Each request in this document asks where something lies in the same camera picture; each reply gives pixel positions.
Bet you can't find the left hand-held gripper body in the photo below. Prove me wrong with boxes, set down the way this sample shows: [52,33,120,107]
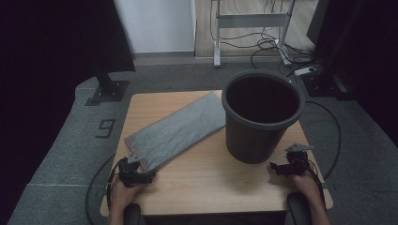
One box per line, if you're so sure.
[117,153,145,188]

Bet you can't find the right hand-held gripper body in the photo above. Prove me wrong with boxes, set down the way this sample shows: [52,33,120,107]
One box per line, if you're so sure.
[284,143,314,176]

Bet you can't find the black plastic trash bin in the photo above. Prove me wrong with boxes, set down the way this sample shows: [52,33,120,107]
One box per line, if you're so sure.
[221,68,306,165]

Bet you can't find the grey bin rim ring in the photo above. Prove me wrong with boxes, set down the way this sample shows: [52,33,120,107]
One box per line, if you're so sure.
[221,68,306,131]

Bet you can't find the grey plastic garbage bag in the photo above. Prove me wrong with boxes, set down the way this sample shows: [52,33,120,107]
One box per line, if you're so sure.
[125,91,227,173]

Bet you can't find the person's right hand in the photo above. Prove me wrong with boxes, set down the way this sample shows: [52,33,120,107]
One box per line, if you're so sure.
[289,173,320,204]

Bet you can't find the person's left hand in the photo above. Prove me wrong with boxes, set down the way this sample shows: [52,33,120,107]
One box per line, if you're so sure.
[110,178,145,215]

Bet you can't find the black chair armrest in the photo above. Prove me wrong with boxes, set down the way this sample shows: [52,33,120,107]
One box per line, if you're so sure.
[123,203,143,225]

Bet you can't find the black equipment stand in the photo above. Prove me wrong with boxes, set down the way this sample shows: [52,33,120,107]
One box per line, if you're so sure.
[301,0,370,101]

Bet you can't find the small white power strip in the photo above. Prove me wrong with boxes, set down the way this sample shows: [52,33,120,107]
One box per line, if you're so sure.
[294,66,317,77]

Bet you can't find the long white power strip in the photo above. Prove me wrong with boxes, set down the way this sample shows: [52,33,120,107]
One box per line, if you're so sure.
[275,38,293,67]

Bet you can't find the black panel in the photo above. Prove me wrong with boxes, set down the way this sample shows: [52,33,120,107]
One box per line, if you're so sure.
[93,0,136,76]

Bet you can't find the white board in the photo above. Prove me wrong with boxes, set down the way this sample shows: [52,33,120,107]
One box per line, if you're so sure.
[113,0,196,54]

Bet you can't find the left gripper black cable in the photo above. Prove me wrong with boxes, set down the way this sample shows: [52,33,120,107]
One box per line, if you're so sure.
[84,154,126,225]

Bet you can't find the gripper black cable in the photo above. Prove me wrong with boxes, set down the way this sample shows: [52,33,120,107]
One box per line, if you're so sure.
[84,154,126,225]
[299,158,327,211]

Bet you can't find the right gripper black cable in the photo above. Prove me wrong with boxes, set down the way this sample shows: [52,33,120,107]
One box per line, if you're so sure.
[299,158,327,211]

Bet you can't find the looping black floor cable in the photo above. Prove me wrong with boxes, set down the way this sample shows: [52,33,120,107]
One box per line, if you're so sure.
[304,100,342,181]

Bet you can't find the tangle of black cables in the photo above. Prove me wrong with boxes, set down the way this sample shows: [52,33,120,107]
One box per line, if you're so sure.
[209,0,317,79]

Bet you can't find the white metal stand frame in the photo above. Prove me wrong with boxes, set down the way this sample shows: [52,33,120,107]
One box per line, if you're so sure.
[210,0,297,68]

